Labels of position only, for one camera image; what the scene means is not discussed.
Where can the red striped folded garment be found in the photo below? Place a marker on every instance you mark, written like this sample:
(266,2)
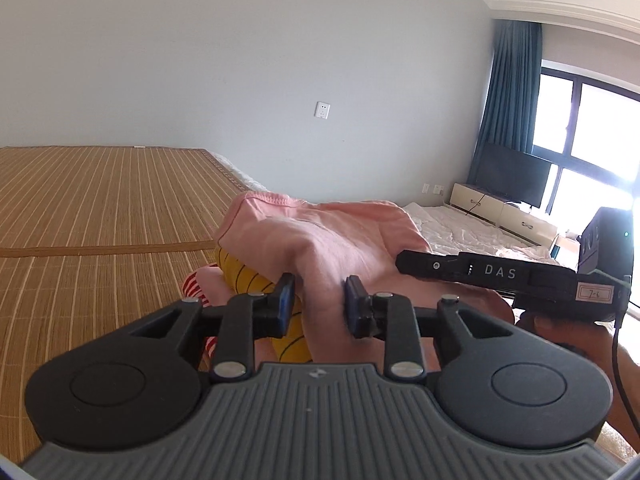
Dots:
(190,287)

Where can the blue curtain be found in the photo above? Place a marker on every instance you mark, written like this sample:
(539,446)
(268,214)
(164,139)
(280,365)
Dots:
(510,85)

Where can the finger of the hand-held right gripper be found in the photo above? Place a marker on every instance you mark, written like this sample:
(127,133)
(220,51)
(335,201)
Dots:
(430,265)

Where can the mustard striped folded garment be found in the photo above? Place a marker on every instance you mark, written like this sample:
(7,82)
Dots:
(240,275)

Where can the person's right hand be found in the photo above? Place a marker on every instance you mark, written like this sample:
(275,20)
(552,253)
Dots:
(565,332)

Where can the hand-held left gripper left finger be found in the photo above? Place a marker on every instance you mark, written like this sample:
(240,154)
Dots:
(286,305)

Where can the window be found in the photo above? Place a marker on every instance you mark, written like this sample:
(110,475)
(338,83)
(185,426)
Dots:
(600,125)

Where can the pink folded garment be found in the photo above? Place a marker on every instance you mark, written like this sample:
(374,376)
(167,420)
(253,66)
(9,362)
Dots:
(210,280)

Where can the pink cartoon print shirt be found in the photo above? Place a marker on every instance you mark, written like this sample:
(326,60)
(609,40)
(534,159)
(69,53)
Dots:
(340,240)

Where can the black television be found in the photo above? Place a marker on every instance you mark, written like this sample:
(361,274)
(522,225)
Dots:
(510,175)

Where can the white television cabinet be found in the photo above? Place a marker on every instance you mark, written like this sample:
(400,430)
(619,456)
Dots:
(495,212)

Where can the person's right forearm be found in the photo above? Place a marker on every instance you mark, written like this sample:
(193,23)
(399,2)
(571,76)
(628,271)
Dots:
(632,385)

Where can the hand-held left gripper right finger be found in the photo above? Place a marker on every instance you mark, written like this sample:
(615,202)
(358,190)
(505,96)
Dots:
(353,307)

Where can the bamboo mat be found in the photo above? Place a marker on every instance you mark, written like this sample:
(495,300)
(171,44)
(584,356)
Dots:
(100,200)

